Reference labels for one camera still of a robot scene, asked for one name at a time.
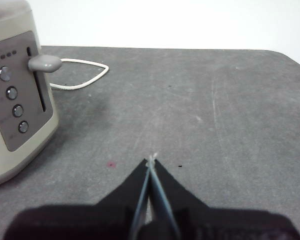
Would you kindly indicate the round silver toaster button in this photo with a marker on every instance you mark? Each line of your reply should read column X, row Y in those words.
column 17, row 110
column 23, row 126
column 11, row 93
column 4, row 73

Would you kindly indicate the cream stainless steel toaster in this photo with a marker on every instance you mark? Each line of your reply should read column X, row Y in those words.
column 27, row 155

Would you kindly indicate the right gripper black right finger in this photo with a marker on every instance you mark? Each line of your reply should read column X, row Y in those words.
column 202, row 222

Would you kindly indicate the grey toaster lever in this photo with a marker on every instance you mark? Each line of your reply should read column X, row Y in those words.
column 45, row 63

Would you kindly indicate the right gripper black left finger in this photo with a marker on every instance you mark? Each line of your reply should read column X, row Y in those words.
column 90, row 222

